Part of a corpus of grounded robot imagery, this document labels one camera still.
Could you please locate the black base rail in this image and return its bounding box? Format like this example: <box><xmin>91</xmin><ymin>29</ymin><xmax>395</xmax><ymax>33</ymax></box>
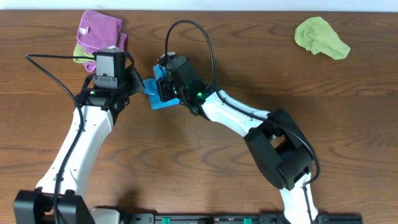
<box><xmin>90</xmin><ymin>212</ymin><xmax>364</xmax><ymax>224</ymax></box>

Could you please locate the right black cable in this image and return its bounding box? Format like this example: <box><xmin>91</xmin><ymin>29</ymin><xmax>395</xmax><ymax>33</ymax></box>
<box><xmin>164</xmin><ymin>19</ymin><xmax>321</xmax><ymax>224</ymax></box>

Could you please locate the black cable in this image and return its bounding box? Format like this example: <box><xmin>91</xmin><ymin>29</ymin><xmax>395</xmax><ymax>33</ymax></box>
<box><xmin>164</xmin><ymin>19</ymin><xmax>321</xmax><ymax>224</ymax></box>
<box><xmin>24</xmin><ymin>53</ymin><xmax>97</xmax><ymax>224</ymax></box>

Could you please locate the crumpled green cloth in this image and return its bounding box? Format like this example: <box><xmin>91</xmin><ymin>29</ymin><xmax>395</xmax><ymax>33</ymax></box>
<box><xmin>294</xmin><ymin>17</ymin><xmax>351</xmax><ymax>60</ymax></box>

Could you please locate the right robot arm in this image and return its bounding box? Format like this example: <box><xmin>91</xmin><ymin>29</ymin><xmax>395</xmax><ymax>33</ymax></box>
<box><xmin>156</xmin><ymin>52</ymin><xmax>320</xmax><ymax>223</ymax></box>

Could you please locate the folded purple cloth bottom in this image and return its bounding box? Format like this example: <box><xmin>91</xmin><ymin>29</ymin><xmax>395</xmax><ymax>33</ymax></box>
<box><xmin>83</xmin><ymin>32</ymin><xmax>127</xmax><ymax>72</ymax></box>

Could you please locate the folded purple cloth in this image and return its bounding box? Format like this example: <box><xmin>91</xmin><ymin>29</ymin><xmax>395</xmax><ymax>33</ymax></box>
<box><xmin>83</xmin><ymin>32</ymin><xmax>127</xmax><ymax>72</ymax></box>
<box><xmin>76</xmin><ymin>10</ymin><xmax>123</xmax><ymax>54</ymax></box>

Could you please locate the folded purple cloth top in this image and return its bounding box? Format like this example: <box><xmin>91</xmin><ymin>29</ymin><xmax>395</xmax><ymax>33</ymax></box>
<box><xmin>76</xmin><ymin>10</ymin><xmax>123</xmax><ymax>54</ymax></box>

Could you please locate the left black cable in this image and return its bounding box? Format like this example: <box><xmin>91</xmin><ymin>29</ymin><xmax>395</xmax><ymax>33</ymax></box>
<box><xmin>24</xmin><ymin>53</ymin><xmax>97</xmax><ymax>224</ymax></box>

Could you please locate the blue microfibre cloth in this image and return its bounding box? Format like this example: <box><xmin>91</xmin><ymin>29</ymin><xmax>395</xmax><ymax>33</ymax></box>
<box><xmin>143</xmin><ymin>65</ymin><xmax>180</xmax><ymax>110</ymax></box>

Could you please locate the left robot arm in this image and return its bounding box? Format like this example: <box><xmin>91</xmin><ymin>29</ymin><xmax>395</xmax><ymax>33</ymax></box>
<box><xmin>14</xmin><ymin>66</ymin><xmax>144</xmax><ymax>223</ymax></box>

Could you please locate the folded green cloth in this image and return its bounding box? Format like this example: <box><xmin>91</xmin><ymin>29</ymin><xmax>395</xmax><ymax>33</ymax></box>
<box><xmin>73</xmin><ymin>44</ymin><xmax>95</xmax><ymax>63</ymax></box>

